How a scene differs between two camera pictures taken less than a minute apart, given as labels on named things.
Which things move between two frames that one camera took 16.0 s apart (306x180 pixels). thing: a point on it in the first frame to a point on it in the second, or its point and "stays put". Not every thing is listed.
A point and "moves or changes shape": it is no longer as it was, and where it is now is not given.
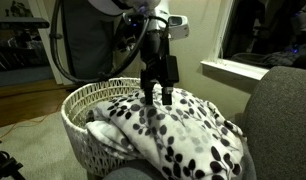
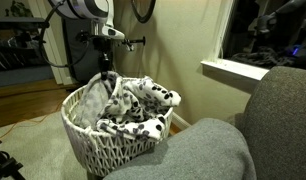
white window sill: x=229 y=69 stays put
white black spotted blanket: x=188 y=139 moves or changes shape
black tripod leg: x=8 y=166 stays put
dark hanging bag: x=89 y=32 stays put
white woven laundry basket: x=76 y=106 to x=96 y=152
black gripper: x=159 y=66 to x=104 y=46
